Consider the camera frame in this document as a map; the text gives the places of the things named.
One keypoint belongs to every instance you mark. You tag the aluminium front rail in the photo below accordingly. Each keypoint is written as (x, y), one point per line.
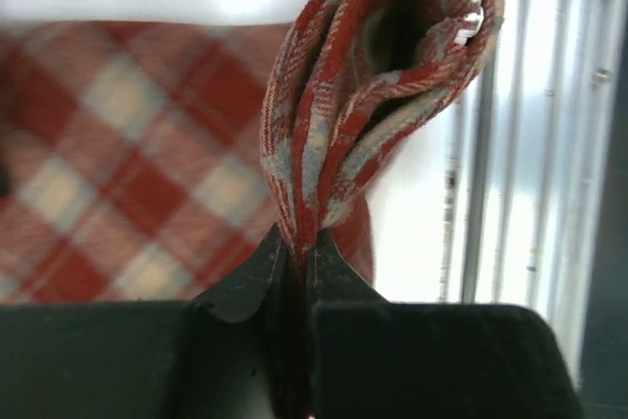
(525, 162)

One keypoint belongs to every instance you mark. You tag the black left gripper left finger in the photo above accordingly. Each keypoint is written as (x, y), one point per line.
(213, 356)

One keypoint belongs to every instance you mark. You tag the red plaid skirt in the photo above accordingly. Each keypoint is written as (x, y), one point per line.
(146, 161)

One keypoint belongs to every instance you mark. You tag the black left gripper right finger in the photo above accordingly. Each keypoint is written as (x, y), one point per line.
(372, 358)

